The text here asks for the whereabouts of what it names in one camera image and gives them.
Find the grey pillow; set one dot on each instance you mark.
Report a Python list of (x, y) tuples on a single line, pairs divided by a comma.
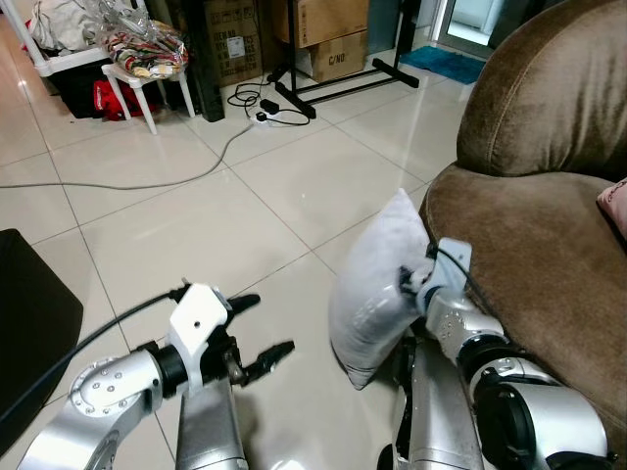
[(372, 284)]

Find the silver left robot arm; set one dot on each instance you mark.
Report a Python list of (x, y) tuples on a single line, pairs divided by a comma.
[(108, 387)]

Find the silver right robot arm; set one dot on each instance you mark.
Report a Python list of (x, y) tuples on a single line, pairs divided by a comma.
[(534, 416)]

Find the brown fabric sofa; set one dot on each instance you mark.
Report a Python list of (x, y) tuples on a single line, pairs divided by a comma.
[(539, 196)]

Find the pink pillow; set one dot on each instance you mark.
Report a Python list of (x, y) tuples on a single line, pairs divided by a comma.
[(617, 208)]

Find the blue floor mat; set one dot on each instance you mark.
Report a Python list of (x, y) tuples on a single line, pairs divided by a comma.
[(443, 64)]

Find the silver left robot leg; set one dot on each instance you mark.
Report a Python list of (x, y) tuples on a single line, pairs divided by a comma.
[(211, 431)]

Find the silver robot leg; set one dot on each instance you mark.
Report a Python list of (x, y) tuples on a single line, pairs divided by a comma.
[(431, 411), (211, 431)]

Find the silver right robot leg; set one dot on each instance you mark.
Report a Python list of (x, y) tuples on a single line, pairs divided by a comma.
[(431, 411)]

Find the white power strip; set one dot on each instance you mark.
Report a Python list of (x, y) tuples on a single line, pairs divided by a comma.
[(274, 117)]

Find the black furniture piece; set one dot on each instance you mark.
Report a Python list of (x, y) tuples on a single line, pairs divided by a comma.
[(34, 323)]

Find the black metal stand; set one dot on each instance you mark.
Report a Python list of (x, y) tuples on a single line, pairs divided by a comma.
[(338, 83)]

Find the cardboard box with black print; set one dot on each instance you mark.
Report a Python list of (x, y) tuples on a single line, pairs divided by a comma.
[(336, 59)]

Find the red bag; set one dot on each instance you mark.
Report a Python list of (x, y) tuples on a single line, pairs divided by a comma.
[(116, 100)]

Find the white plastic stool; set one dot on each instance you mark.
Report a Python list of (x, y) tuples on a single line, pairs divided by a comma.
[(147, 80)]

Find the tall cardboard box with label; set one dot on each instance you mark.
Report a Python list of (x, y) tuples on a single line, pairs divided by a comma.
[(233, 44)]

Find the clear bag of patterned cloth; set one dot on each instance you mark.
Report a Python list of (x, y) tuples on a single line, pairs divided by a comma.
[(147, 49)]

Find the plain cardboard box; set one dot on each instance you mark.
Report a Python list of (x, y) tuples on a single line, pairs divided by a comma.
[(328, 20)]

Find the white shelf with laundry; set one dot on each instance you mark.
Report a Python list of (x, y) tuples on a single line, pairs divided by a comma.
[(64, 34)]

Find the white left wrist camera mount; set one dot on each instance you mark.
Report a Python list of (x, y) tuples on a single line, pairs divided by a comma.
[(199, 318)]

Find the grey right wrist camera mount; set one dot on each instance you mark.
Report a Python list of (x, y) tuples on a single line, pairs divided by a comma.
[(453, 259)]

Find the glass door with frame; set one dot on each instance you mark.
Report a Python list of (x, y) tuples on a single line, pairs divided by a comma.
[(480, 20)]

